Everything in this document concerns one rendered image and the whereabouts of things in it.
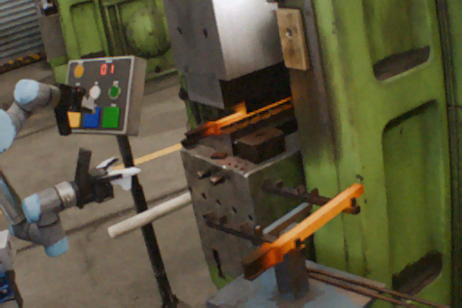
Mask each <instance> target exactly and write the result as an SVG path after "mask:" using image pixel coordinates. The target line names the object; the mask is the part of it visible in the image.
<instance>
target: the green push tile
mask: <svg viewBox="0 0 462 308"><path fill-rule="evenodd" d="M120 113H121V108H120V107H105V109H104V115H103V123H102V127H103V128H119V121H120Z"/></svg>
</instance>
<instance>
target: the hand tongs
mask: <svg viewBox="0 0 462 308"><path fill-rule="evenodd" d="M309 271H311V272H315V273H319V274H322V275H326V276H328V275H329V276H332V277H335V278H337V279H338V280H341V281H342V280H344V281H347V282H349V283H351V284H354V285H355V284H357V285H361V286H363V287H366V288H367V287H368V288H371V289H373V290H375V291H381V292H383V293H386V294H391V295H394V296H399V297H401V298H403V299H408V300H411V301H414V302H417V303H424V304H426V305H430V306H433V307H435V308H436V307H437V308H452V307H450V306H446V305H444V304H439V303H436V302H434V303H433V302H432V301H429V300H424V299H421V298H417V297H415V296H412V295H407V294H404V293H398V292H396V291H394V290H392V291H391V290H389V289H386V288H384V287H380V286H377V285H370V284H368V283H366V282H363V281H357V280H355V279H353V278H350V277H344V276H342V275H338V274H335V273H330V272H327V271H324V270H322V269H318V268H315V267H314V268H310V267H307V272H308V276H309V277H312V278H313V279H315V280H318V281H319V280H320V281H322V282H325V283H328V284H331V285H336V286H339V287H342V288H345V289H348V290H351V291H354V292H356V293H360V294H365V295H367V296H372V297H374V298H376V299H381V300H384V301H386V302H391V303H394V304H399V305H401V306H403V307H408V308H423V307H421V306H417V305H414V304H411V303H406V302H404V301H399V300H396V299H394V298H390V297H387V296H382V295H379V294H377V293H371V292H369V291H366V290H362V289H360V288H357V287H354V286H349V285H346V284H343V283H340V282H339V283H338V282H336V281H333V280H331V279H328V278H326V277H324V278H323V277H320V276H318V275H315V274H312V273H311V272H309Z"/></svg>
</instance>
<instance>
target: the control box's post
mask: <svg viewBox="0 0 462 308"><path fill-rule="evenodd" d="M116 138H117V142H118V145H119V149H120V153H121V155H122V158H123V162H124V165H125V169H126V168H132V167H135V166H134V159H133V156H132V151H131V147H130V144H129V140H128V135H117V136H116ZM130 190H131V193H132V197H133V201H134V206H135V210H136V214H137V215H139V214H142V213H144V212H146V211H147V209H146V207H145V203H144V199H143V193H142V189H141V185H140V182H139V178H138V174H135V175H132V181H131V189H130ZM141 229H142V232H143V237H144V241H145V245H146V247H147V251H148V255H149V258H150V262H151V266H152V270H153V271H154V272H155V273H160V272H162V271H163V269H162V262H161V260H160V256H159V252H158V249H157V246H156V242H155V238H154V236H153V234H152V228H151V224H150V223H148V224H146V225H144V226H142V227H141ZM155 278H156V281H157V285H158V287H159V291H160V295H161V299H162V302H163V303H164V304H165V307H166V308H169V307H168V303H171V305H172V307H173V308H174V306H173V303H172V299H171V293H170V290H169V286H168V283H167V280H166V279H165V275H164V273H163V274H160V275H156V276H155Z"/></svg>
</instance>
